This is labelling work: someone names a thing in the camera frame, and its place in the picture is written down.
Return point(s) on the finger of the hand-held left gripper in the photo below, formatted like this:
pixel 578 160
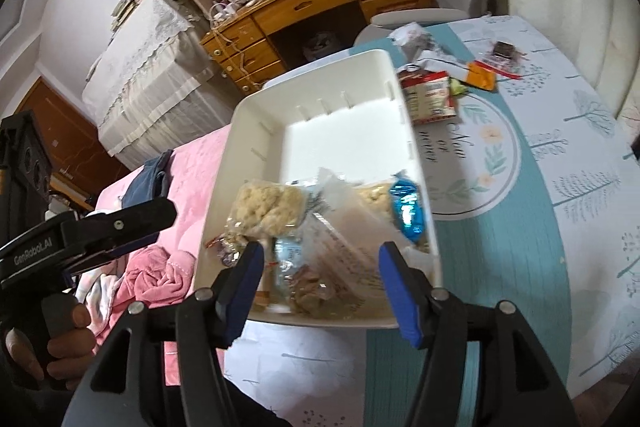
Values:
pixel 117 252
pixel 130 222

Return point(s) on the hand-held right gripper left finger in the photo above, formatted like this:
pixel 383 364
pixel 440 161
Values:
pixel 242 292

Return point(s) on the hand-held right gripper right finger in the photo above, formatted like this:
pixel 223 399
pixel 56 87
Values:
pixel 400 292

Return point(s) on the clear packet with blue print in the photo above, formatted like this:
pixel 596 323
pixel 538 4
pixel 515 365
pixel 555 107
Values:
pixel 290 262

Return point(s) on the nut cluster packet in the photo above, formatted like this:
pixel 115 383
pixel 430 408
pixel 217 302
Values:
pixel 312 292

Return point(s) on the clear bag with printed label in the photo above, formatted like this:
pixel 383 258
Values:
pixel 345 232

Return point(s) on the blue foil packet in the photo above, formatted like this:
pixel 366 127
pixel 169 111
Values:
pixel 407 207

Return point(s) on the puffed rice cake packet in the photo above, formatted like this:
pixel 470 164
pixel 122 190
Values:
pixel 265 207

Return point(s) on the granola cluster packet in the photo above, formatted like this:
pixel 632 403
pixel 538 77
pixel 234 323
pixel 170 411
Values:
pixel 372 197

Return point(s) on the white plastic bin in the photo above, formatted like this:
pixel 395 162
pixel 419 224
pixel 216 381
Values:
pixel 340 137

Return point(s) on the red and white packet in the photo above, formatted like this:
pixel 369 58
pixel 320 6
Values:
pixel 430 99

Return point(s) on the small green candy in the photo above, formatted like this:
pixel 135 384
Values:
pixel 457 87

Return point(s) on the orange packet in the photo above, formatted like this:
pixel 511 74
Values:
pixel 482 76

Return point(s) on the grey white crinkled packet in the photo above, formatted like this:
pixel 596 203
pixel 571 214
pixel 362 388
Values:
pixel 412 38

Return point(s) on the dark chocolate clear packet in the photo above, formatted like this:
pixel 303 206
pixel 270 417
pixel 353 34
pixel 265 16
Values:
pixel 502 52

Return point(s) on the person's left hand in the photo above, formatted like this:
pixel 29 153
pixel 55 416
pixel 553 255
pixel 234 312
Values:
pixel 70 347

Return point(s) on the dark blue jeans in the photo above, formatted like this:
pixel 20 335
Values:
pixel 145 187

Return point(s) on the floral blanket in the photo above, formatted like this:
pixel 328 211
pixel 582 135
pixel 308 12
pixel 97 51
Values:
pixel 102 292

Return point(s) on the pink crumpled garment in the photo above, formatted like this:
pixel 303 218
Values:
pixel 155 277

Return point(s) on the pink bedsheet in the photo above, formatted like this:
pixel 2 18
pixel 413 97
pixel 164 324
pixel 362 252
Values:
pixel 190 167

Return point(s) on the brown wooden door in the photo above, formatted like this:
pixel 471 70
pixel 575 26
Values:
pixel 65 142

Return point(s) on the person's black shorts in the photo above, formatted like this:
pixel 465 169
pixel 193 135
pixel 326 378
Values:
pixel 240 407

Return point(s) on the lace-covered cabinet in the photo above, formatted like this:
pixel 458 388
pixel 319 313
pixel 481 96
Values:
pixel 150 67

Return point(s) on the tree print tablecloth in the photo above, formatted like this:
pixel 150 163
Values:
pixel 550 207

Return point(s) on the waste bin with bag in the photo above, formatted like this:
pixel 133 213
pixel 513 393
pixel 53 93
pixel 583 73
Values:
pixel 320 47

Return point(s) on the wooden desk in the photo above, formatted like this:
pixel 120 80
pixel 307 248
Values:
pixel 300 4

